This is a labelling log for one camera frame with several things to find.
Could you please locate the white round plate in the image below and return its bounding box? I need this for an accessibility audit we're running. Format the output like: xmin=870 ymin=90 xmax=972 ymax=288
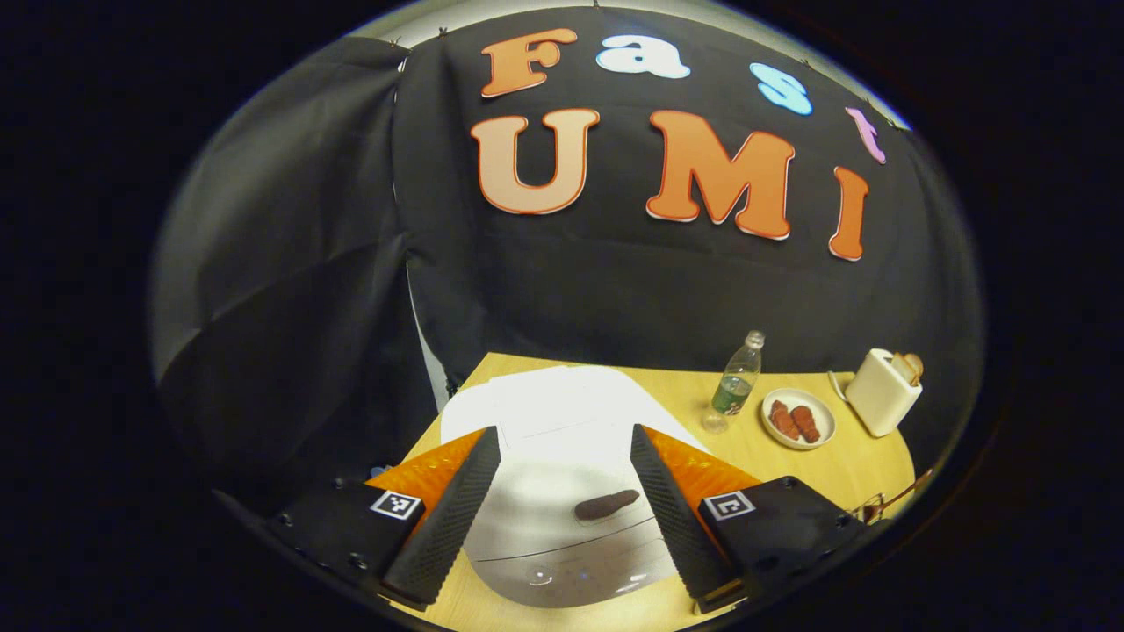
xmin=760 ymin=387 xmax=837 ymax=451

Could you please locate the white rice cooker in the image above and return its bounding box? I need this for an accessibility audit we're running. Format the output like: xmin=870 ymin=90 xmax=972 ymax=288
xmin=439 ymin=364 xmax=712 ymax=608

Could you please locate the brown wooden spoon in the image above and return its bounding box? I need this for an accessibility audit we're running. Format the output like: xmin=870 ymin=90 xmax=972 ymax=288
xmin=878 ymin=469 xmax=934 ymax=514

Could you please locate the black backdrop cloth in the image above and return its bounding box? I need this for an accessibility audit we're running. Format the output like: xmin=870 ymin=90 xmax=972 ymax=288
xmin=154 ymin=7 xmax=984 ymax=528

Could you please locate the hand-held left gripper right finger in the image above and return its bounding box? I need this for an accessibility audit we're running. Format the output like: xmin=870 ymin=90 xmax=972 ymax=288
xmin=630 ymin=424 xmax=870 ymax=614

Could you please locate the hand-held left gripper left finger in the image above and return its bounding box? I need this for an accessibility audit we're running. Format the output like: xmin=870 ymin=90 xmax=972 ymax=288
xmin=263 ymin=426 xmax=503 ymax=613

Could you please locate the white toaster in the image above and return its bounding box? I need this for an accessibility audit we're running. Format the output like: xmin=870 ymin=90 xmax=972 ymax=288
xmin=845 ymin=348 xmax=924 ymax=438

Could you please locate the clear plastic water bottle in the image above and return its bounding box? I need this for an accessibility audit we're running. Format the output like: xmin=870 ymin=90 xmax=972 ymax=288
xmin=702 ymin=330 xmax=766 ymax=434

